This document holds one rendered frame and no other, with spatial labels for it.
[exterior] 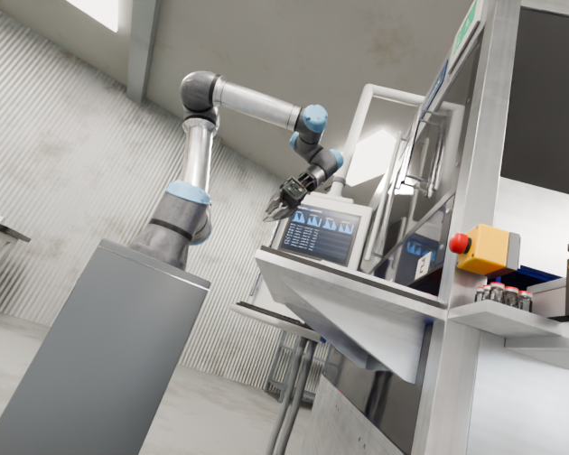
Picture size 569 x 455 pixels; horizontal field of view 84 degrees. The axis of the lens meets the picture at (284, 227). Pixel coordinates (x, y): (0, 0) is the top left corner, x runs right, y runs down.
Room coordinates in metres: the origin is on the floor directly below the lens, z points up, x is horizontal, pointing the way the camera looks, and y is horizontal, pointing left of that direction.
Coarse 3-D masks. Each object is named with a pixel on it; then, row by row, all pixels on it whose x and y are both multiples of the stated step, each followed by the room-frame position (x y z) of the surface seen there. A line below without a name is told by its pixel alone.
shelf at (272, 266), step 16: (256, 256) 0.67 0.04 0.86; (272, 256) 0.66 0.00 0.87; (272, 272) 0.76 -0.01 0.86; (288, 272) 0.69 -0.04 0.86; (304, 272) 0.65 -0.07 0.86; (320, 272) 0.65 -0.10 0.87; (272, 288) 1.01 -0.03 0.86; (288, 288) 0.90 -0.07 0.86; (336, 288) 0.68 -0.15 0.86; (352, 288) 0.64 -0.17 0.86; (368, 288) 0.63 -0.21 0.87; (304, 304) 1.11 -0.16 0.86; (384, 304) 0.67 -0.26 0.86; (400, 304) 0.62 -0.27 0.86; (416, 304) 0.62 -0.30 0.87; (432, 320) 0.65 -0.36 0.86
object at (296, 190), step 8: (304, 176) 0.91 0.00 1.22; (312, 176) 0.89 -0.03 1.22; (288, 184) 0.89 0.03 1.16; (296, 184) 0.89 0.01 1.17; (304, 184) 0.89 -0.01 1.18; (312, 184) 0.92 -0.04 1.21; (280, 192) 0.94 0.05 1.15; (288, 192) 0.88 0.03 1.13; (296, 192) 0.88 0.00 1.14; (304, 192) 0.88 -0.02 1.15; (280, 200) 0.95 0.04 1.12; (288, 200) 0.93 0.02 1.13; (296, 200) 0.88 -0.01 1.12
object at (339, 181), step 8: (368, 88) 1.70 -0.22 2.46; (368, 96) 1.70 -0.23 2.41; (360, 104) 1.71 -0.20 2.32; (368, 104) 1.71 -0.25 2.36; (360, 112) 1.70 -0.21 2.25; (360, 120) 1.70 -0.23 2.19; (352, 128) 1.71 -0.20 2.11; (360, 128) 1.71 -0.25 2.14; (352, 136) 1.70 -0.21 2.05; (352, 144) 1.70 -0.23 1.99; (344, 152) 1.71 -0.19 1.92; (352, 152) 1.70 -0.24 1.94; (344, 160) 1.70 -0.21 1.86; (344, 168) 1.70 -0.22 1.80; (336, 176) 1.70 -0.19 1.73; (344, 176) 1.70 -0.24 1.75; (336, 184) 1.70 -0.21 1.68; (344, 184) 1.71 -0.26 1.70; (328, 192) 1.71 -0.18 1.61; (336, 192) 1.68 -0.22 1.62
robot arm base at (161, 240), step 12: (156, 228) 0.77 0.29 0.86; (168, 228) 0.77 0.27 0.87; (180, 228) 0.78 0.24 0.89; (144, 240) 0.77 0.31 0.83; (156, 240) 0.76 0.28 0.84; (168, 240) 0.77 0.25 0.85; (180, 240) 0.79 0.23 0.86; (144, 252) 0.75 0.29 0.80; (156, 252) 0.75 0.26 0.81; (168, 252) 0.76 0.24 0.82; (180, 252) 0.79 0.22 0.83; (168, 264) 0.77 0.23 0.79; (180, 264) 0.79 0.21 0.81
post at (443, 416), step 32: (512, 0) 0.59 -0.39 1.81; (512, 32) 0.59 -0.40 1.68; (480, 64) 0.63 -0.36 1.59; (512, 64) 0.58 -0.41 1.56; (480, 96) 0.60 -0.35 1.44; (480, 128) 0.59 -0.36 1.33; (480, 160) 0.59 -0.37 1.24; (480, 192) 0.59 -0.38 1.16; (448, 256) 0.63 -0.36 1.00; (448, 288) 0.61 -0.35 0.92; (448, 320) 0.59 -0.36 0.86; (448, 352) 0.59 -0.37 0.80; (448, 384) 0.59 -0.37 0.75; (448, 416) 0.59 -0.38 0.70; (416, 448) 0.63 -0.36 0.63; (448, 448) 0.59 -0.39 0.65
